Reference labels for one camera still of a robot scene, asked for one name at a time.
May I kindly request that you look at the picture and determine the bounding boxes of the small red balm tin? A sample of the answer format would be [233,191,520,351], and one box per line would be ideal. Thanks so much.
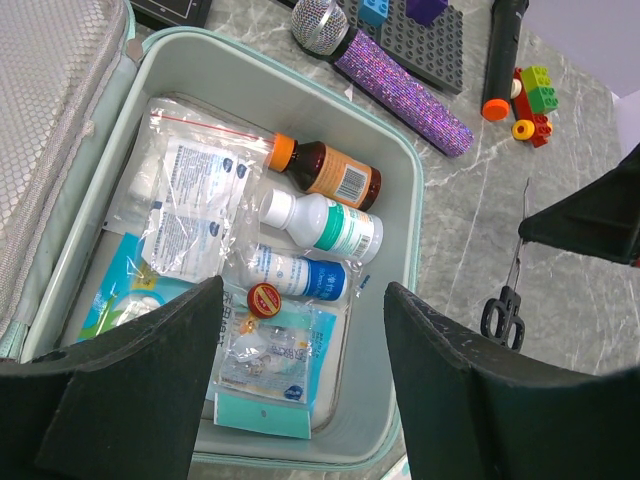
[247,282,282,319]

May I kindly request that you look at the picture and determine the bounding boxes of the blue wipes packet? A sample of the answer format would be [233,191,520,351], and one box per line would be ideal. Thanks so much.
[77,233,193,342]

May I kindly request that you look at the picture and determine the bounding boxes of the colourful brick toy car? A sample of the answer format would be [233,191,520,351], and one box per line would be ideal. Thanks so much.
[511,65,559,148]

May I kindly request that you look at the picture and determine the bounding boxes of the white gauze packet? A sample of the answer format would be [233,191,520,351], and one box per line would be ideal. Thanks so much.
[103,151,162,236]

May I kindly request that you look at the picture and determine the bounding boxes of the white green-label bottle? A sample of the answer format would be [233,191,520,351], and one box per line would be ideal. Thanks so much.
[259,189,384,265]

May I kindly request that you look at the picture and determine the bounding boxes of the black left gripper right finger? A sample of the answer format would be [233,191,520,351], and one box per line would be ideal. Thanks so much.
[384,282,639,479]

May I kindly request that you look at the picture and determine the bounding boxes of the blue white bandage roll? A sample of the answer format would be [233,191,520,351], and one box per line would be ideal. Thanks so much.
[225,243,371,302]

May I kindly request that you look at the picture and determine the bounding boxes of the mint green medicine case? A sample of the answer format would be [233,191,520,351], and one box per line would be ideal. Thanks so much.
[1,1,423,479]

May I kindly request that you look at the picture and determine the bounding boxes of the purple glitter microphone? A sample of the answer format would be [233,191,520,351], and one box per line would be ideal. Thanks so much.
[291,1,474,157]

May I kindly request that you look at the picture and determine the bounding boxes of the blue-topped small bag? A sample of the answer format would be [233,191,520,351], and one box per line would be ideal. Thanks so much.
[207,302,337,440]

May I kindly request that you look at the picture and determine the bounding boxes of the teal band-aid bag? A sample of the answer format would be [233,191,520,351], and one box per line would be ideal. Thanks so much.
[389,456,411,480]

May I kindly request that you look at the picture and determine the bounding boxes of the brown orange-cap medicine bottle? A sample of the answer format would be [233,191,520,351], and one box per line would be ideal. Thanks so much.
[267,133,382,212]

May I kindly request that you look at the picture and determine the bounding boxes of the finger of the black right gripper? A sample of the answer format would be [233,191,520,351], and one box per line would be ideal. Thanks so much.
[518,149,639,265]

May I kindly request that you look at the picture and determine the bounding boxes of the small black scissors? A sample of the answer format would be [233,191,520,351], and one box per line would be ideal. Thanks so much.
[479,177,532,352]

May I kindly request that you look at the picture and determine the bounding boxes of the grey building baseplate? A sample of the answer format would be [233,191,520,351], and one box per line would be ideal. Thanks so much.
[338,0,463,95]

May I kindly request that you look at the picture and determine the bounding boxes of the purple building brick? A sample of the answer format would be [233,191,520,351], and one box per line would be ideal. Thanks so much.
[405,0,449,27]

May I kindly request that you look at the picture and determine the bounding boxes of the black white chessboard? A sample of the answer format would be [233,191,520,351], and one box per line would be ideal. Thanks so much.
[130,0,212,30]

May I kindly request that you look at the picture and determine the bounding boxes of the clear plaster packet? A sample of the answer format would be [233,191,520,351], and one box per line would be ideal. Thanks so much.
[125,96,274,283]

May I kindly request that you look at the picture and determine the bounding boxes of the blue brick stack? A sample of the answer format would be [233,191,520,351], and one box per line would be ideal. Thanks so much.
[358,0,389,27]

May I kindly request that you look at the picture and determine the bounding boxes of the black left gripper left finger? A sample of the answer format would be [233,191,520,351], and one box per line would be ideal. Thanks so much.
[1,277,223,479]

